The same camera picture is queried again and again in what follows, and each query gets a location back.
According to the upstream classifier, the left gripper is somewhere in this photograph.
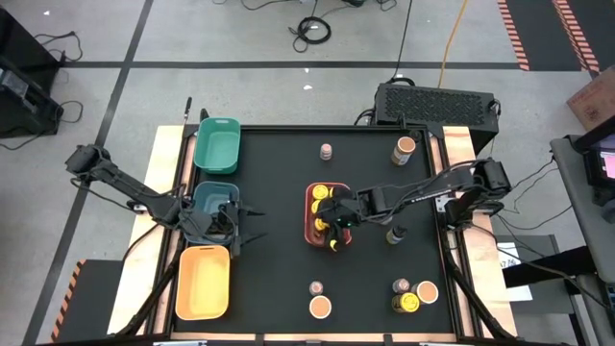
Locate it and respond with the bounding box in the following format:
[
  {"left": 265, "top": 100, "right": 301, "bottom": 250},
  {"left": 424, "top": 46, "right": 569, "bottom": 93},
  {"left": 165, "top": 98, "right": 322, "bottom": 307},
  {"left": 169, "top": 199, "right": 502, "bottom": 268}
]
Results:
[{"left": 184, "top": 191, "right": 269, "bottom": 260}]

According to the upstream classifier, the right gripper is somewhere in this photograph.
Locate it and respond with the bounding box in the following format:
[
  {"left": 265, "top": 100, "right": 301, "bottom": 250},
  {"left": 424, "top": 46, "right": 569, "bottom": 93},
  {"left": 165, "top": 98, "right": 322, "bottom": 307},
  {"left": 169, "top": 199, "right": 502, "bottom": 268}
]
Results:
[{"left": 316, "top": 185, "right": 371, "bottom": 253}]

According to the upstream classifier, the oregano jar black lid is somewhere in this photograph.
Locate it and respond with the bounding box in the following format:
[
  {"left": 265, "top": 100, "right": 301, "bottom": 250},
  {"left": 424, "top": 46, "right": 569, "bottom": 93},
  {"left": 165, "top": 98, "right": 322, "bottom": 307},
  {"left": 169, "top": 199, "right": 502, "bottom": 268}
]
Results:
[{"left": 385, "top": 224, "right": 408, "bottom": 246}]

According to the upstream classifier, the glass sesame seasoning jar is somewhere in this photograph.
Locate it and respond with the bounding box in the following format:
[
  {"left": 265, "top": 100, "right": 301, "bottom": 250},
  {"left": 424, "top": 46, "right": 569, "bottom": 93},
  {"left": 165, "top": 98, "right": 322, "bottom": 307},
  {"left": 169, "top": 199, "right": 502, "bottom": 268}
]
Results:
[
  {"left": 389, "top": 136, "right": 417, "bottom": 167},
  {"left": 308, "top": 294, "right": 333, "bottom": 320},
  {"left": 411, "top": 280, "right": 440, "bottom": 306}
]

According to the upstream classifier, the red plastic bin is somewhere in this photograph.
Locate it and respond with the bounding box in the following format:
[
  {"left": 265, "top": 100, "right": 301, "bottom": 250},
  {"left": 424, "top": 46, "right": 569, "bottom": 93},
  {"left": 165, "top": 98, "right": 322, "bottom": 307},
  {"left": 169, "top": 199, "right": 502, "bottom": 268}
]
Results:
[{"left": 303, "top": 181, "right": 354, "bottom": 249}]

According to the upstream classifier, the blue plastic bin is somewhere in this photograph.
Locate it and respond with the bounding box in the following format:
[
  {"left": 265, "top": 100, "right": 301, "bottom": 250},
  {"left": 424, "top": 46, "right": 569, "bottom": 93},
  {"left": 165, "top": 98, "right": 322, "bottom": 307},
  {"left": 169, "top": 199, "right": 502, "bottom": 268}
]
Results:
[{"left": 184, "top": 180, "right": 241, "bottom": 246}]

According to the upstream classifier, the yellow plastic bin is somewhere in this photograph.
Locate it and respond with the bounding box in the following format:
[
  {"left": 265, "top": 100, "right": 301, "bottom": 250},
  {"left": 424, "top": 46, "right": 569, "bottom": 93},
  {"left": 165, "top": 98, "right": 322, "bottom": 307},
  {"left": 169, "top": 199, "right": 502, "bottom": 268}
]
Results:
[{"left": 174, "top": 244, "right": 232, "bottom": 322}]

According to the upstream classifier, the green plastic bin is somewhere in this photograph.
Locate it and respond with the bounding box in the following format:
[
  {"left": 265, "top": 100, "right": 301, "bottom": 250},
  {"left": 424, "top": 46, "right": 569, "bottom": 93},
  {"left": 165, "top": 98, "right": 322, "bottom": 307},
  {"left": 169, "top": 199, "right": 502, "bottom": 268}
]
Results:
[{"left": 193, "top": 116, "right": 242, "bottom": 175}]

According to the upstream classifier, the light wooden table board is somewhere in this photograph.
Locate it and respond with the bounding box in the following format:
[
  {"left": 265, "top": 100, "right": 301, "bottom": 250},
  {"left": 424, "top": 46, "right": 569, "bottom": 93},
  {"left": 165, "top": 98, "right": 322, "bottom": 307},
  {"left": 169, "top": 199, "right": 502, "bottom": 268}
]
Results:
[{"left": 106, "top": 124, "right": 519, "bottom": 342}]

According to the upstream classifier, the black perforated computer case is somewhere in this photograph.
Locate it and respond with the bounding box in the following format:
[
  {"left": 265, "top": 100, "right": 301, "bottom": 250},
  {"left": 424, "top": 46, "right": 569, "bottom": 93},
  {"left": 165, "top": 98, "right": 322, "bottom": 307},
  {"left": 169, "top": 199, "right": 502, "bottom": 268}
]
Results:
[{"left": 373, "top": 82, "right": 501, "bottom": 154}]

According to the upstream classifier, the black mat orange striped edge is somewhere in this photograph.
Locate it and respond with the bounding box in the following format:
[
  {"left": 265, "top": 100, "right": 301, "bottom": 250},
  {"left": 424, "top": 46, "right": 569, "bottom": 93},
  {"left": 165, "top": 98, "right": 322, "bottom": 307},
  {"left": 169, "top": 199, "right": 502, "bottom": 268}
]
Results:
[
  {"left": 50, "top": 258, "right": 125, "bottom": 345},
  {"left": 497, "top": 0, "right": 615, "bottom": 73}
]

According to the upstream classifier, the white paper sheet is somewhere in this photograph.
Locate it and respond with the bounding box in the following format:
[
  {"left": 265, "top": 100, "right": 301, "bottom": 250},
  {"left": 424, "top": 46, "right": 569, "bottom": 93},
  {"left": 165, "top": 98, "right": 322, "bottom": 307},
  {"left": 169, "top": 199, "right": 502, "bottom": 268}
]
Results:
[{"left": 497, "top": 241, "right": 535, "bottom": 303}]

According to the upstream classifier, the grey desk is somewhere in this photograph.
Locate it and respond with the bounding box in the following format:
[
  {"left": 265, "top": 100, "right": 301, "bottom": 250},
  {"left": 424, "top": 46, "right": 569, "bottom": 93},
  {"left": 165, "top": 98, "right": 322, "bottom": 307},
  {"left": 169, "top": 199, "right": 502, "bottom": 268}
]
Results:
[{"left": 549, "top": 134, "right": 615, "bottom": 309}]

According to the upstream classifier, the black equipment cart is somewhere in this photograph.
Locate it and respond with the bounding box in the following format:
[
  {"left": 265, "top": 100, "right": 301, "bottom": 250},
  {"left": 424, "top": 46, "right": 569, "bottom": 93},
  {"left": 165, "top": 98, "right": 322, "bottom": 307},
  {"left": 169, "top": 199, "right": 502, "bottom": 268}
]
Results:
[{"left": 0, "top": 7, "right": 66, "bottom": 140}]

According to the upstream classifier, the monitor with pink screen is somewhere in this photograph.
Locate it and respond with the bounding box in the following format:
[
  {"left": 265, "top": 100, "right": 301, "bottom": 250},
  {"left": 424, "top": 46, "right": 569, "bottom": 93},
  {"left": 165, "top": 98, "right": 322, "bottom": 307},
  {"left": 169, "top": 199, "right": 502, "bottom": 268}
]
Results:
[{"left": 580, "top": 129, "right": 615, "bottom": 191}]

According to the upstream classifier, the brown cardboard box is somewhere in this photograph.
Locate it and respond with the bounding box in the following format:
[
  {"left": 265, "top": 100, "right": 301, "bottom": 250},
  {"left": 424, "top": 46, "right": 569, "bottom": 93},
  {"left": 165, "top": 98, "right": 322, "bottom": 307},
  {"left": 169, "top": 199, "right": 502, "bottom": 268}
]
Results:
[{"left": 565, "top": 65, "right": 615, "bottom": 132}]

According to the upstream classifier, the black aluminium rig frame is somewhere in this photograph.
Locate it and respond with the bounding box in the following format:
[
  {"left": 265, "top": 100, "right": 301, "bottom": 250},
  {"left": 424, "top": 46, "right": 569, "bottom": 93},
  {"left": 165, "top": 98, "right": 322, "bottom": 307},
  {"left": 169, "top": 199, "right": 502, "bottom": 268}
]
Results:
[{"left": 114, "top": 122, "right": 518, "bottom": 346}]

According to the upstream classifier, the coiled black floor cable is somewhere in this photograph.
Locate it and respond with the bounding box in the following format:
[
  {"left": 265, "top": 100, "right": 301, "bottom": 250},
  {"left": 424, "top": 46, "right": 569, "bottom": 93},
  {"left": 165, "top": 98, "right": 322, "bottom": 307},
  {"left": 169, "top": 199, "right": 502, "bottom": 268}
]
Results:
[{"left": 287, "top": 15, "right": 333, "bottom": 53}]

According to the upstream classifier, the yellow floor cable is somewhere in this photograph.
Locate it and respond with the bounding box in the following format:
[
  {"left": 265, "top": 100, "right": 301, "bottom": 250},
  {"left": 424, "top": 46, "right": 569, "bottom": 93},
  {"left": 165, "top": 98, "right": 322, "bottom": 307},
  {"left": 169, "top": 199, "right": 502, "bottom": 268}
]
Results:
[{"left": 437, "top": 0, "right": 470, "bottom": 89}]

